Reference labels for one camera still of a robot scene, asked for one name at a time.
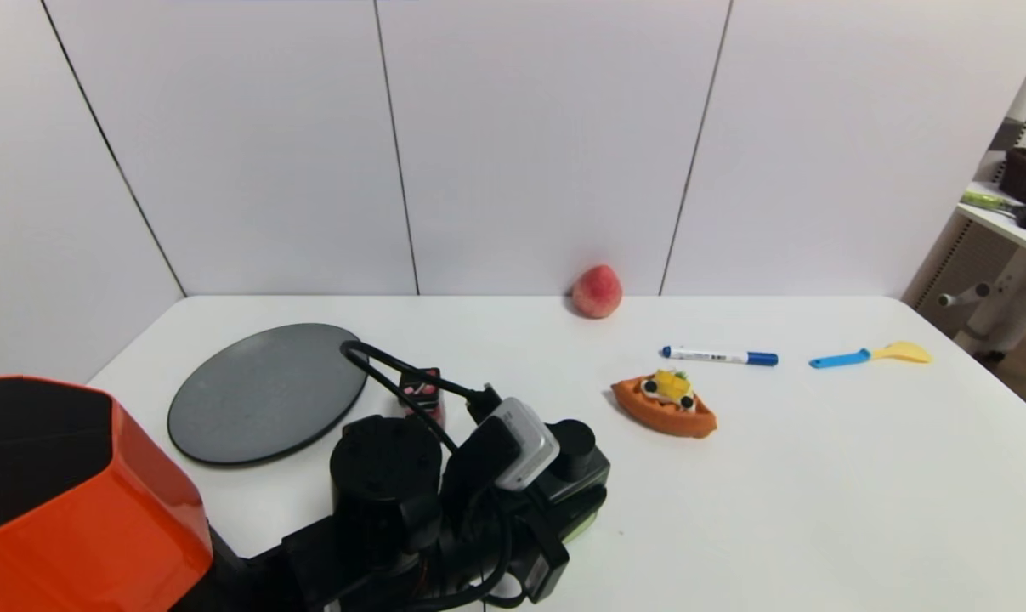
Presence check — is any orange toy fruit tart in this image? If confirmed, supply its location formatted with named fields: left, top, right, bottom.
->
left=610, top=369, right=718, bottom=439

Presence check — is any pink peach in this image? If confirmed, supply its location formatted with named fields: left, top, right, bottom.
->
left=572, top=265, right=624, bottom=320

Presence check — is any black pump bottle green label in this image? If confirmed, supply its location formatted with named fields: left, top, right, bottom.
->
left=533, top=419, right=612, bottom=547

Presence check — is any round gray plate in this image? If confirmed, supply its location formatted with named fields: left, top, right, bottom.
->
left=167, top=323, right=369, bottom=467

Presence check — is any blue yellow toy spatula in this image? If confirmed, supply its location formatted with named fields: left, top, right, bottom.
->
left=808, top=342, right=933, bottom=371

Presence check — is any black gum box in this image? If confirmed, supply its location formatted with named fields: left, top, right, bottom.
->
left=399, top=367, right=446, bottom=428

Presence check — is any black camera cable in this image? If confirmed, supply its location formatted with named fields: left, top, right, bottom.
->
left=339, top=339, right=503, bottom=451

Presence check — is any white marker blue cap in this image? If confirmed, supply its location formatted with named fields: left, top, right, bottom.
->
left=660, top=345, right=779, bottom=368

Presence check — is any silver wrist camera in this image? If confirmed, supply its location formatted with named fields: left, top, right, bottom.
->
left=479, top=397, right=561, bottom=493

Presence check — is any green handled tool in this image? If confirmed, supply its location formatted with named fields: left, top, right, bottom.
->
left=958, top=191, right=1025, bottom=215

